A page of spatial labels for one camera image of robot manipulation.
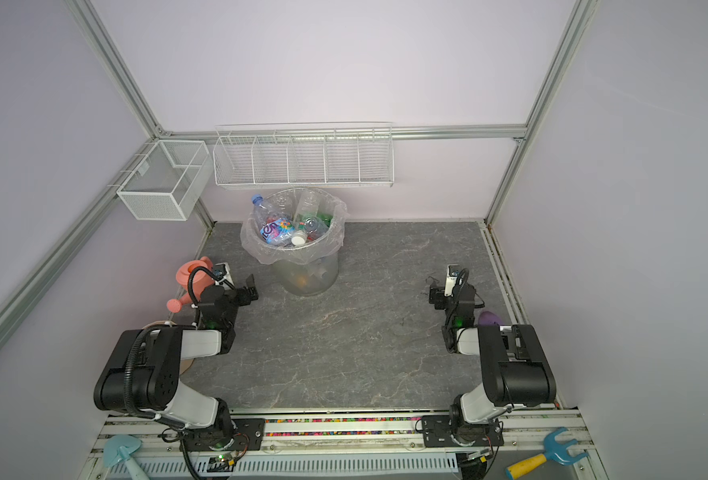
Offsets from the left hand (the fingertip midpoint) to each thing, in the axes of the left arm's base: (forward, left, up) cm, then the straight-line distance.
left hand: (239, 279), depth 93 cm
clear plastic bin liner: (-3, -25, +15) cm, 29 cm away
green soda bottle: (+12, -28, +13) cm, 33 cm away
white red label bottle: (0, -26, +21) cm, 34 cm away
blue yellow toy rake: (-50, -82, -7) cm, 96 cm away
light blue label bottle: (+5, -15, +18) cm, 24 cm away
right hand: (-5, -67, -2) cm, 67 cm away
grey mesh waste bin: (0, -21, -2) cm, 21 cm away
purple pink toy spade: (-14, -78, -9) cm, 80 cm away
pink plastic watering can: (0, +12, 0) cm, 12 cm away
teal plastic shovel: (-42, +22, -7) cm, 48 cm away
